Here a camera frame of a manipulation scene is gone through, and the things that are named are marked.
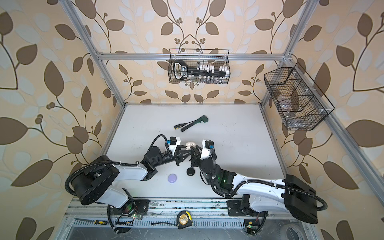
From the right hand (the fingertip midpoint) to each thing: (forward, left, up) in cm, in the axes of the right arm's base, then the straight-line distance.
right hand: (193, 149), depth 74 cm
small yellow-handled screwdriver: (-27, +47, -19) cm, 58 cm away
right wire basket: (+15, -54, +15) cm, 58 cm away
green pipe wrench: (+34, -8, -17) cm, 39 cm away
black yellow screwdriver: (+28, +9, -17) cm, 35 cm away
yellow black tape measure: (-27, +5, -17) cm, 33 cm away
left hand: (0, 0, 0) cm, 0 cm away
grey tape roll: (-33, -46, -16) cm, 59 cm away
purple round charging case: (-7, +13, -21) cm, 25 cm away
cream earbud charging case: (+2, +2, 0) cm, 3 cm away
